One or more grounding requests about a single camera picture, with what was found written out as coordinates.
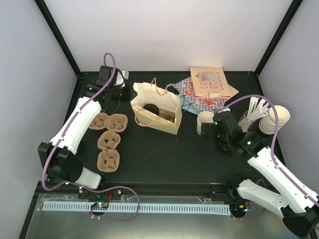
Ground clear stirrer holder cup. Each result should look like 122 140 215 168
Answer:
238 111 255 133

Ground kraft paper bag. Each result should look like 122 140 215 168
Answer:
131 78 182 135

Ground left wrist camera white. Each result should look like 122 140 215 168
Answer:
115 70 129 87

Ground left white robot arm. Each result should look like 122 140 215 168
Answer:
38 66 137 199

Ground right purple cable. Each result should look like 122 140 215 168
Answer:
219 94 319 207

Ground pink cakes paper bag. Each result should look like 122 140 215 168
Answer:
190 67 239 100

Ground light blue cable duct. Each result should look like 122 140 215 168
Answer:
42 201 230 216

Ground light blue paper bag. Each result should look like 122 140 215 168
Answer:
178 94 225 122

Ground small circuit board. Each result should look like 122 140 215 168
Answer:
91 202 109 210

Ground white stirrer packets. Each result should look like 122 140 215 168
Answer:
243 97 269 121

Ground black cup lid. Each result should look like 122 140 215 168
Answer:
143 104 160 116

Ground brown pulp cup carrier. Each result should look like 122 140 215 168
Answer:
159 111 175 123

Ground blue checkered paper bag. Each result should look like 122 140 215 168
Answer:
166 77 230 103

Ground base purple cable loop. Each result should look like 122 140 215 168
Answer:
82 186 141 222

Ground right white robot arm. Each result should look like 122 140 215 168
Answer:
200 111 319 238

